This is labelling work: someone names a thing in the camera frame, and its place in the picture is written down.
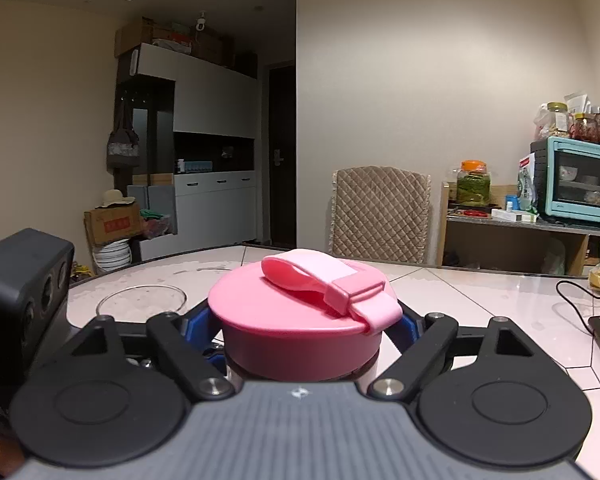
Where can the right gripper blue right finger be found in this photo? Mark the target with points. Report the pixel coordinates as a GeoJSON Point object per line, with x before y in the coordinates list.
{"type": "Point", "coordinates": [406, 331]}

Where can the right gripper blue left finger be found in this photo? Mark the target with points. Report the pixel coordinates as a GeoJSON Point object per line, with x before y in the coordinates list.
{"type": "Point", "coordinates": [203, 333]}

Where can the pink bottle cap with strap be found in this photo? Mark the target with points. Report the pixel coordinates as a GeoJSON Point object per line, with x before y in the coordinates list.
{"type": "Point", "coordinates": [303, 309]}

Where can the pink Hello Kitty bottle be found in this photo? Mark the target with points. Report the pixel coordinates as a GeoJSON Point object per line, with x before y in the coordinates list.
{"type": "Point", "coordinates": [294, 375]}

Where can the stack of white plates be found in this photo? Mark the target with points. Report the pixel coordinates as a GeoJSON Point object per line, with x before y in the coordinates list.
{"type": "Point", "coordinates": [113, 256]}

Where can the cardboard box on floor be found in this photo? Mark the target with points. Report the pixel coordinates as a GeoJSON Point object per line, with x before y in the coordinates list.
{"type": "Point", "coordinates": [107, 225]}

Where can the wooden side shelf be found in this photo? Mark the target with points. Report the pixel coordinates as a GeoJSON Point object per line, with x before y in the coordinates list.
{"type": "Point", "coordinates": [474, 241]}

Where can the straw hat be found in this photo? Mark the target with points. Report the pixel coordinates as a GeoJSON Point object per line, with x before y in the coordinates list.
{"type": "Point", "coordinates": [115, 198]}

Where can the quilted beige chair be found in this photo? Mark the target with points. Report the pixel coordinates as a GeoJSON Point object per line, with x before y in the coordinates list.
{"type": "Point", "coordinates": [380, 213]}

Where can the white grey cabinet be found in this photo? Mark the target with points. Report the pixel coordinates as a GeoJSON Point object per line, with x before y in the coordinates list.
{"type": "Point", "coordinates": [197, 124]}

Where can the white flat box on shelf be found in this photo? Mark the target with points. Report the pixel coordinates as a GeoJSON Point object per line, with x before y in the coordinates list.
{"type": "Point", "coordinates": [513, 216]}

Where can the orange lid pickle jar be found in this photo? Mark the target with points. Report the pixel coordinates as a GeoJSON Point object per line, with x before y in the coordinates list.
{"type": "Point", "coordinates": [473, 184]}

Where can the hanging grey bag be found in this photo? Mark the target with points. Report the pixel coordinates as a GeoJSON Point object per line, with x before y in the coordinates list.
{"type": "Point", "coordinates": [123, 146]}

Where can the white red package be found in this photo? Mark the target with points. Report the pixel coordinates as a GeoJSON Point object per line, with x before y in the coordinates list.
{"type": "Point", "coordinates": [527, 198]}

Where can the teal toaster oven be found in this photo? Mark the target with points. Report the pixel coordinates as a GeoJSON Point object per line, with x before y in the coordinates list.
{"type": "Point", "coordinates": [567, 179]}

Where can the glass jar beige contents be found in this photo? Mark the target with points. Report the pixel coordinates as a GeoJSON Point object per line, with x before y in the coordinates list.
{"type": "Point", "coordinates": [558, 120]}

